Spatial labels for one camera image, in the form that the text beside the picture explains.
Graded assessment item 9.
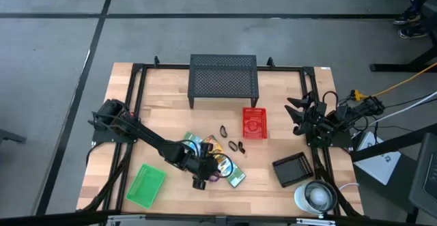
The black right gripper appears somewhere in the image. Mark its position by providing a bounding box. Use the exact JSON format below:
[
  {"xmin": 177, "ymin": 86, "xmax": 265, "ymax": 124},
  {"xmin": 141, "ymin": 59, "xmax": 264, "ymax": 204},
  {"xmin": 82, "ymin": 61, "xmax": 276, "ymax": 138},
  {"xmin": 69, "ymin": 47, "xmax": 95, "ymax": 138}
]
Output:
[{"xmin": 284, "ymin": 91, "xmax": 330, "ymax": 137}]

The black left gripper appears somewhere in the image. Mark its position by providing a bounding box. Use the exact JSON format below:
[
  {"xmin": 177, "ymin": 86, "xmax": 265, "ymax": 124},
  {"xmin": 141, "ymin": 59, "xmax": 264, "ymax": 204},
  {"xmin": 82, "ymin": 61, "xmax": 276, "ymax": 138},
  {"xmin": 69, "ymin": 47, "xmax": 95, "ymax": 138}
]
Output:
[{"xmin": 186, "ymin": 142, "xmax": 220, "ymax": 191}]

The black plastic basket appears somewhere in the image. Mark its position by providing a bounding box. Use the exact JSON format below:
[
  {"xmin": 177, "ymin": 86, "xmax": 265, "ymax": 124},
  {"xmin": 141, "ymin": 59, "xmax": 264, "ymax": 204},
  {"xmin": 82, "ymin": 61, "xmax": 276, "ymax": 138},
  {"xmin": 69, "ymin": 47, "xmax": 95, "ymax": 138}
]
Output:
[{"xmin": 272, "ymin": 152, "xmax": 314, "ymax": 188}]

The green plastic basket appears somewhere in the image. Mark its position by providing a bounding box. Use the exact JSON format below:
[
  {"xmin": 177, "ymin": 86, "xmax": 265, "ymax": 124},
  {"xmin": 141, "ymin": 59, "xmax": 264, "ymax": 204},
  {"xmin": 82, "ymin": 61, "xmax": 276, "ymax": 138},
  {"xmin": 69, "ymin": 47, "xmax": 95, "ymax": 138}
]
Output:
[{"xmin": 125, "ymin": 163, "xmax": 167, "ymax": 209}]

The black mesh desk riser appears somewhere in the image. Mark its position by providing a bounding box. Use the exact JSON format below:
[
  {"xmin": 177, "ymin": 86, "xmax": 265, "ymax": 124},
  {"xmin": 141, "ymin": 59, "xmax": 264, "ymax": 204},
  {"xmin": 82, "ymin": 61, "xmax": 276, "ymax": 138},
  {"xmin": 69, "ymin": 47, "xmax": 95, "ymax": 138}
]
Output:
[{"xmin": 186, "ymin": 54, "xmax": 259, "ymax": 110}]

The white desk lamp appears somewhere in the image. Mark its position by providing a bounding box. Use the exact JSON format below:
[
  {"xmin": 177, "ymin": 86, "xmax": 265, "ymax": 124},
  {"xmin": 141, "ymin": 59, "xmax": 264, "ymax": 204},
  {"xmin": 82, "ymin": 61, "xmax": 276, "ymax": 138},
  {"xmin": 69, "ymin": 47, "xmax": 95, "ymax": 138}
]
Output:
[{"xmin": 293, "ymin": 180, "xmax": 339, "ymax": 216}]

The black desk leg bar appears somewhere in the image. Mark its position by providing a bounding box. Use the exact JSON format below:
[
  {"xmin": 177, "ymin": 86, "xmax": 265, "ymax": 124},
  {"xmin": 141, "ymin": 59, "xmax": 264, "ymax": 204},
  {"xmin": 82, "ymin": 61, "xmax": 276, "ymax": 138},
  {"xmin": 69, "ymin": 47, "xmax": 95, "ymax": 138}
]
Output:
[{"xmin": 350, "ymin": 122, "xmax": 437, "ymax": 163}]

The black desk foot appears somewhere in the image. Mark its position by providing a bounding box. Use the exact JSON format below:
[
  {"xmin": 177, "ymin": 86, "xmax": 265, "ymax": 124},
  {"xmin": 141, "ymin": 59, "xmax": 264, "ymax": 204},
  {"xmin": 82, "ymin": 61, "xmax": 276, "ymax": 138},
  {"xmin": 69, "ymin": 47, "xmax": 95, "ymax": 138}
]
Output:
[{"xmin": 369, "ymin": 43, "xmax": 437, "ymax": 73}]

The dark grey office equipment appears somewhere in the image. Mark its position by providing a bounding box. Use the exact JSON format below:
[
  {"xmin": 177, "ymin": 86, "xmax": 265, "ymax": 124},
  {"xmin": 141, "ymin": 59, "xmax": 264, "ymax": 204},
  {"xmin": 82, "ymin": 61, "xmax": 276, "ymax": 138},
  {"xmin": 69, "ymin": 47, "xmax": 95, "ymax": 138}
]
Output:
[{"xmin": 408, "ymin": 132, "xmax": 437, "ymax": 218}]

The red plastic basket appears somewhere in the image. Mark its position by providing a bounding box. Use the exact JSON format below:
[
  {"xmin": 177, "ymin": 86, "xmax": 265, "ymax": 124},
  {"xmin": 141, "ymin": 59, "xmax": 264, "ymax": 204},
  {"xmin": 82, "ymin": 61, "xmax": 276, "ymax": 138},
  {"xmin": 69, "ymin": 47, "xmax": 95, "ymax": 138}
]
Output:
[{"xmin": 242, "ymin": 107, "xmax": 268, "ymax": 141}]

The white equipment box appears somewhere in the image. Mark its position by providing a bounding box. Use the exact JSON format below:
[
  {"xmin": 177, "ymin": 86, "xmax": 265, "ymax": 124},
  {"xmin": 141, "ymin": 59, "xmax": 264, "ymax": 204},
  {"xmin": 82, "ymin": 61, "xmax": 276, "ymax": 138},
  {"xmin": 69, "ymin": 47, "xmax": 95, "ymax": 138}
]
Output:
[{"xmin": 353, "ymin": 131, "xmax": 402, "ymax": 186}]

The person's shoe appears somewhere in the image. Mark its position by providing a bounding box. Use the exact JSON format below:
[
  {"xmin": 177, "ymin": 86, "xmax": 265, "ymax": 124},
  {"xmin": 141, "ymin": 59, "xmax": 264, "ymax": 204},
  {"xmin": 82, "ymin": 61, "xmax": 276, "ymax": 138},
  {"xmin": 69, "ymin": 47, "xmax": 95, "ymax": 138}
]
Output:
[
  {"xmin": 392, "ymin": 9, "xmax": 421, "ymax": 26},
  {"xmin": 398, "ymin": 26, "xmax": 429, "ymax": 39}
]

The black overhead crossbar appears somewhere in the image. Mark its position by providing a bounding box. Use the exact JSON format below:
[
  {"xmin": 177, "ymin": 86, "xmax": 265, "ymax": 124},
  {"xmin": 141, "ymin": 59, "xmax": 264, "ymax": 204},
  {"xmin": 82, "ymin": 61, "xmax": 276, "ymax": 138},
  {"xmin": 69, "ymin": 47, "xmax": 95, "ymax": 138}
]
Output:
[{"xmin": 0, "ymin": 210, "xmax": 437, "ymax": 226}]

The dark grey furniture foot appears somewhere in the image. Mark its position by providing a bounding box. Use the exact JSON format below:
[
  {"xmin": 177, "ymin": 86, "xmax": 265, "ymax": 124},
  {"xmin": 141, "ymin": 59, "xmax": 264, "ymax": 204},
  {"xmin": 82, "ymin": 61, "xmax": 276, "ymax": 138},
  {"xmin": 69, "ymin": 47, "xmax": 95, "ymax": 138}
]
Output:
[{"xmin": 0, "ymin": 128, "xmax": 27, "ymax": 145}]

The short white cable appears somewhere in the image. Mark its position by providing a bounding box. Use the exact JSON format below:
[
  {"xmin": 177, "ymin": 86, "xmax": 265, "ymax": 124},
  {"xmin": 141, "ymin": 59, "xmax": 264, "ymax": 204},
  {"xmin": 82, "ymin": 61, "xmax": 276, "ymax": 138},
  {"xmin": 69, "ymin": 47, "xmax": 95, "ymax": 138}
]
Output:
[{"xmin": 337, "ymin": 182, "xmax": 360, "ymax": 191}]

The black aluminium table frame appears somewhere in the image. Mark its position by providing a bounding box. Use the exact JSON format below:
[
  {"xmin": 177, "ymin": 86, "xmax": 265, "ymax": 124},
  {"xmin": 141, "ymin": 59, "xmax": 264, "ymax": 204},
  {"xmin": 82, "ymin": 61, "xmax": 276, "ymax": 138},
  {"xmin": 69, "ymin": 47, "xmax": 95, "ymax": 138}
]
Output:
[{"xmin": 76, "ymin": 55, "xmax": 365, "ymax": 220}]

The yellow floor cable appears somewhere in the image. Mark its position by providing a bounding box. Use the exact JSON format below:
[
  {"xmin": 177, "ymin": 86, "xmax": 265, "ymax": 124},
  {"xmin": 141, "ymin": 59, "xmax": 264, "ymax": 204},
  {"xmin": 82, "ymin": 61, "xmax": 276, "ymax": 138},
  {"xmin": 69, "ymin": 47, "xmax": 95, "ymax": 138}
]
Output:
[{"xmin": 353, "ymin": 61, "xmax": 437, "ymax": 101}]

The long white cable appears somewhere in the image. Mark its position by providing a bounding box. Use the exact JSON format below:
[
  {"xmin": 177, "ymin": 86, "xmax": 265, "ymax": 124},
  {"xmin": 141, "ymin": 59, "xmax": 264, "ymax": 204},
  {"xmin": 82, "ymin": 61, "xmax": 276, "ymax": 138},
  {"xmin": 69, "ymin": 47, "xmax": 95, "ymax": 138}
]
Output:
[{"xmin": 368, "ymin": 91, "xmax": 437, "ymax": 126}]

